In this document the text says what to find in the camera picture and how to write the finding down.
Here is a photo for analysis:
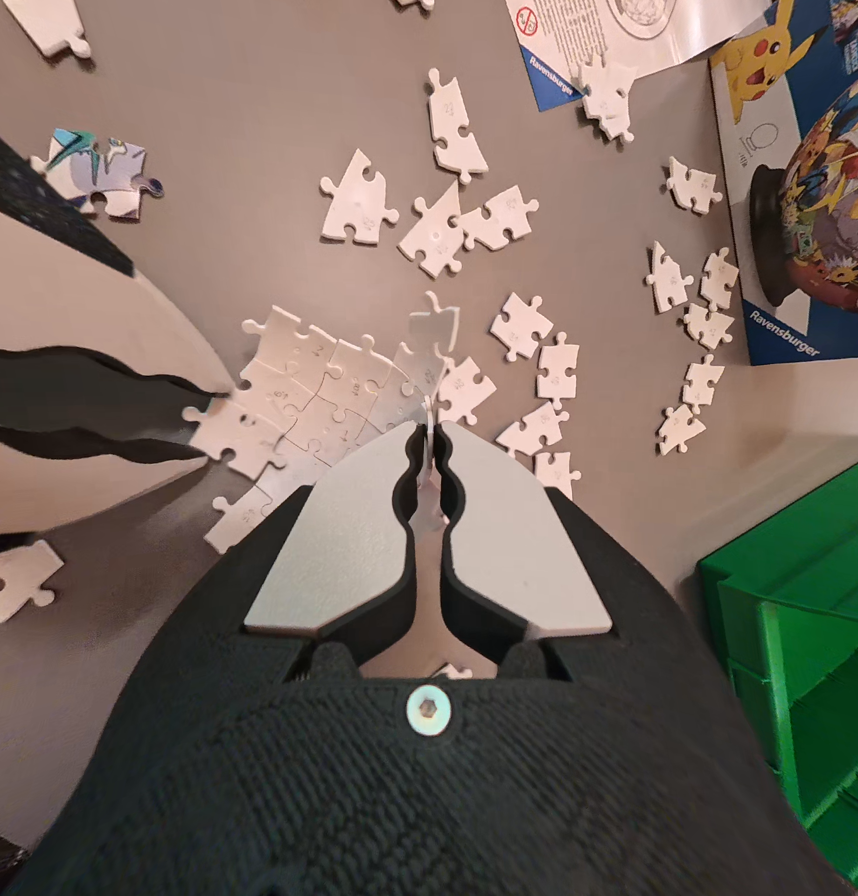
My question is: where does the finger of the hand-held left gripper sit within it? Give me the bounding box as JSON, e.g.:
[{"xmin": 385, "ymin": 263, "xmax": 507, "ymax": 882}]
[
  {"xmin": 0, "ymin": 203, "xmax": 235, "ymax": 403},
  {"xmin": 0, "ymin": 419, "xmax": 221, "ymax": 538}
]

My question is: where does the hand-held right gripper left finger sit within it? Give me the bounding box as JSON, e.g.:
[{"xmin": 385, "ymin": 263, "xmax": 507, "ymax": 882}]
[{"xmin": 243, "ymin": 422, "xmax": 429, "ymax": 662}]

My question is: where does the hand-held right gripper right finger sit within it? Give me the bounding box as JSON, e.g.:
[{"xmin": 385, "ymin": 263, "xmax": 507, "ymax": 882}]
[{"xmin": 434, "ymin": 420, "xmax": 615, "ymax": 664}]

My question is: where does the colourful printed puzzle piece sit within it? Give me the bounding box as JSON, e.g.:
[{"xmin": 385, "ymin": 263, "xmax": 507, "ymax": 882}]
[{"xmin": 30, "ymin": 128, "xmax": 165, "ymax": 223}]

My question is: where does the bowl-shaped assembled puzzle section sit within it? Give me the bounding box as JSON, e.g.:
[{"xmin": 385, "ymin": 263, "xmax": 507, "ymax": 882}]
[{"xmin": 182, "ymin": 290, "xmax": 461, "ymax": 555}]

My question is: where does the scatter of white pieces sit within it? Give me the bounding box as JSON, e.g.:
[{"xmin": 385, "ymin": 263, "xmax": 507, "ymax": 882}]
[{"xmin": 0, "ymin": 0, "xmax": 742, "ymax": 681}]

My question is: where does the blue puzzle box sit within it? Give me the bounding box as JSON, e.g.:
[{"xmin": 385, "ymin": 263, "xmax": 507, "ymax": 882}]
[{"xmin": 709, "ymin": 0, "xmax": 858, "ymax": 368}]

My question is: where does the green plastic bin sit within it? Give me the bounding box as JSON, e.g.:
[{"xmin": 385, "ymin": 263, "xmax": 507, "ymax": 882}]
[{"xmin": 697, "ymin": 462, "xmax": 858, "ymax": 891}]

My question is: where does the white instruction leaflet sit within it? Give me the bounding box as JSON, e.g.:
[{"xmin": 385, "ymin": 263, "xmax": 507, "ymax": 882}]
[{"xmin": 506, "ymin": 0, "xmax": 777, "ymax": 113}]

